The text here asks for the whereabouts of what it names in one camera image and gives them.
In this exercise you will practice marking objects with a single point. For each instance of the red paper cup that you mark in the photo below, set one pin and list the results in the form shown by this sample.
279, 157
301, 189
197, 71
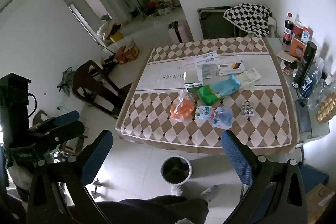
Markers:
298, 28

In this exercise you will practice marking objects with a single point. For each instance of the orange plastic bag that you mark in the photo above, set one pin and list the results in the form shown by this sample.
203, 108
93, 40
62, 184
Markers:
181, 111

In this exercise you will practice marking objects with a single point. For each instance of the dark green folding bed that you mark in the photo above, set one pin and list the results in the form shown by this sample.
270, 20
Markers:
215, 24

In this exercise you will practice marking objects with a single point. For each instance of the small blue white carton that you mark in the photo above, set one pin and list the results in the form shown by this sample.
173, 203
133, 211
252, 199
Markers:
204, 112

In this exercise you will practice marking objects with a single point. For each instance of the clear plastic bottle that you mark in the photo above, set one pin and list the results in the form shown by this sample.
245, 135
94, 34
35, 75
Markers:
320, 92

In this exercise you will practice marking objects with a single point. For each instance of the white bin with black bag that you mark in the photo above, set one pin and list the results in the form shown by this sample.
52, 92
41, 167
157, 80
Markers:
176, 171

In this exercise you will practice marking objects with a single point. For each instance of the white table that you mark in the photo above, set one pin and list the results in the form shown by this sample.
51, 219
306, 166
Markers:
319, 132

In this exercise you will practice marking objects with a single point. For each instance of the brown cardboard box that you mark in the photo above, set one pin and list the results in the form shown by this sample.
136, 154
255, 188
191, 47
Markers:
321, 200

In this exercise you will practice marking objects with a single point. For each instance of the grey flat case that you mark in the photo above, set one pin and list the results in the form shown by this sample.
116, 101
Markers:
304, 119

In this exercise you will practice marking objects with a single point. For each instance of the cola bottle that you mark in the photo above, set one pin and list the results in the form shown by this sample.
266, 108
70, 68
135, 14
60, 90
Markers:
287, 29

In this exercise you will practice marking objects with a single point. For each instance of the black white checkered blanket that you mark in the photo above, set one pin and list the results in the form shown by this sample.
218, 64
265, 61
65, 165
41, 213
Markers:
249, 16

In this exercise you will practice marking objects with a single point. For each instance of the clear bottle with blue label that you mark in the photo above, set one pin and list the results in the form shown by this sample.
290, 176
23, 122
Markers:
311, 82

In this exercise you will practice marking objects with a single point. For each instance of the dark wooden chair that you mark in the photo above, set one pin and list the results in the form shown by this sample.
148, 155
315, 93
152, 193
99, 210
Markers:
89, 82

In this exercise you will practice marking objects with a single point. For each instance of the brown white checked tablecloth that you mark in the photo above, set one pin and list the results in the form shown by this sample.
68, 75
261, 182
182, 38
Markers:
157, 119

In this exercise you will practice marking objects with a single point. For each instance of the orange cardboard boxes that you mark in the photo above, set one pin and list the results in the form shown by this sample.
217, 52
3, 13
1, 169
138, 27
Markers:
127, 53

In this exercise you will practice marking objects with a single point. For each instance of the blue padded seat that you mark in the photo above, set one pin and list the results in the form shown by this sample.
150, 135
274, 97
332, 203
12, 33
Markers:
313, 175

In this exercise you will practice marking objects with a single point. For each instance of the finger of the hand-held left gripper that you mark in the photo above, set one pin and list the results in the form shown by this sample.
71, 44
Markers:
68, 132
67, 117

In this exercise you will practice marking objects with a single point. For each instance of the grey fluffy slipper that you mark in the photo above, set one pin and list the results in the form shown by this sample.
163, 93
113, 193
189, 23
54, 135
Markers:
209, 192
177, 190

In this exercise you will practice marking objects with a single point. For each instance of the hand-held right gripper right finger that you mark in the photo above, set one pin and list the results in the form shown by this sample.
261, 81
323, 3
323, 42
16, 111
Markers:
236, 158

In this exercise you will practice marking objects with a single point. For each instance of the white green medicine box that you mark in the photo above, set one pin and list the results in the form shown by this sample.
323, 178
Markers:
193, 79

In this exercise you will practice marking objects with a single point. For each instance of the orange box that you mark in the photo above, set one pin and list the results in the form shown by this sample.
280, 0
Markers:
298, 48

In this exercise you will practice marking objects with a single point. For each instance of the blue white plastic bag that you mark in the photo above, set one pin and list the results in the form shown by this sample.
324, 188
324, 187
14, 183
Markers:
221, 119

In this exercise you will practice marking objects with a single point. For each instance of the red white blue carton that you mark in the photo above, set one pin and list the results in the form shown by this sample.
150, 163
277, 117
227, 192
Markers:
307, 35

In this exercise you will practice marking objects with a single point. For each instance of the white blue print box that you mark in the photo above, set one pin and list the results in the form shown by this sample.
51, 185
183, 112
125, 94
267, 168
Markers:
207, 56

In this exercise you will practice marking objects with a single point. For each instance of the black spray can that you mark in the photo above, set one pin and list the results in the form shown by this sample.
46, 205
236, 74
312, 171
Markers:
305, 64

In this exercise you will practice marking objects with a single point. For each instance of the metal dumbbell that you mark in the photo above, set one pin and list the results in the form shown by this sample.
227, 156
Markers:
97, 188

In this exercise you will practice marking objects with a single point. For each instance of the light blue packet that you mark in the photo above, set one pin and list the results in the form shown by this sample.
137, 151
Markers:
226, 85

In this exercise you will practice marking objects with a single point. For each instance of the gold chocolate box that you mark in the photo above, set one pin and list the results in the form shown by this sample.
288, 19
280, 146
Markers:
326, 108

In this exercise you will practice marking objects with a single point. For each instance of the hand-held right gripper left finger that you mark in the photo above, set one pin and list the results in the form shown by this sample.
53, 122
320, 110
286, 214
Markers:
98, 150

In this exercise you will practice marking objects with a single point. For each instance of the yellow box with white bags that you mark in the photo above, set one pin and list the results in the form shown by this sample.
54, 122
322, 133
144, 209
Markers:
111, 29

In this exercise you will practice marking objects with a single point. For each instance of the white pink long box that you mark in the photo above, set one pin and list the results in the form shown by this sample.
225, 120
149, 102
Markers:
190, 62

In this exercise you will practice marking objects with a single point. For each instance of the silver pill blister pack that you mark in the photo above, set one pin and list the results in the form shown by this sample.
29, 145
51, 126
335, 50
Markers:
248, 109
209, 71

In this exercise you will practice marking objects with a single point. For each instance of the pink suitcase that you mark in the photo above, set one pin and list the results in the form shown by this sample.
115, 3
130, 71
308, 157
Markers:
179, 31

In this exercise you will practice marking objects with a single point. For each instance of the white box with striped label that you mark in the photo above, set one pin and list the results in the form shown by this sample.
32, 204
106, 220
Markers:
229, 68

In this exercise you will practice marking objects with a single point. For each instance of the green packet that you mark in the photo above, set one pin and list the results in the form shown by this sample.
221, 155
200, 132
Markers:
207, 95

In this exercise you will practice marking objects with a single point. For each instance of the flat brown cardboard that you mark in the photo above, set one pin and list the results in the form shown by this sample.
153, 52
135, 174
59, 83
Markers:
286, 56

